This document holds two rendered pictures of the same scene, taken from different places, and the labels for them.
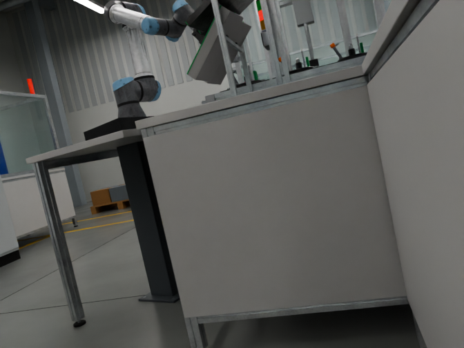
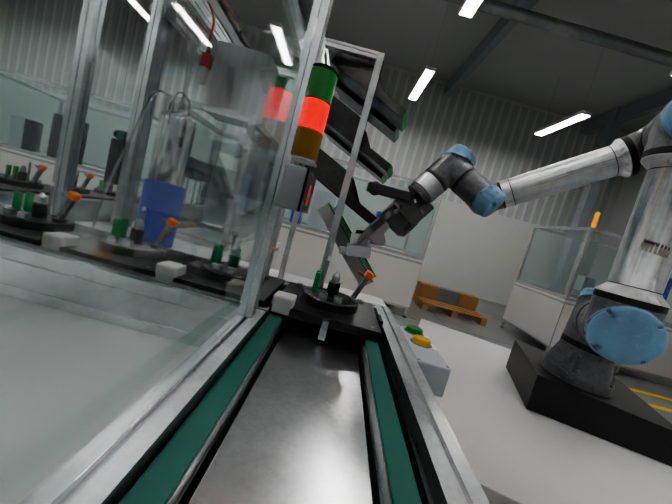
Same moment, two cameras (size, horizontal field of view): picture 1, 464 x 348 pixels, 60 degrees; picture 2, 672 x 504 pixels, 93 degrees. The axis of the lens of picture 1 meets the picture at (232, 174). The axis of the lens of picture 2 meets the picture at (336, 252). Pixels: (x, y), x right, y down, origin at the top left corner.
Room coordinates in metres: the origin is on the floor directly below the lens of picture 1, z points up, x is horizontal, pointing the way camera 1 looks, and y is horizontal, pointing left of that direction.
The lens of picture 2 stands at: (2.74, -0.39, 1.18)
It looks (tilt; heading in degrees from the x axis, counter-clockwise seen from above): 6 degrees down; 164
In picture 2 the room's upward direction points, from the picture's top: 15 degrees clockwise
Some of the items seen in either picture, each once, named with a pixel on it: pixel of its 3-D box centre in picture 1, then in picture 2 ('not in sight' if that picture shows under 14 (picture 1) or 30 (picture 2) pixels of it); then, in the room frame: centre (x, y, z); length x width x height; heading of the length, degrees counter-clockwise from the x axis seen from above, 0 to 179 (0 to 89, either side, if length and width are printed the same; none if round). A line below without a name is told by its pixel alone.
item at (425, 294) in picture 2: not in sight; (448, 301); (-2.44, 3.47, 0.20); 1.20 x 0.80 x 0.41; 76
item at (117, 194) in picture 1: (128, 194); not in sight; (7.60, 1.98, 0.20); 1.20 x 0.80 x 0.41; 76
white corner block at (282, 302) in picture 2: not in sight; (283, 303); (2.08, -0.29, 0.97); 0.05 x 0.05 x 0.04; 75
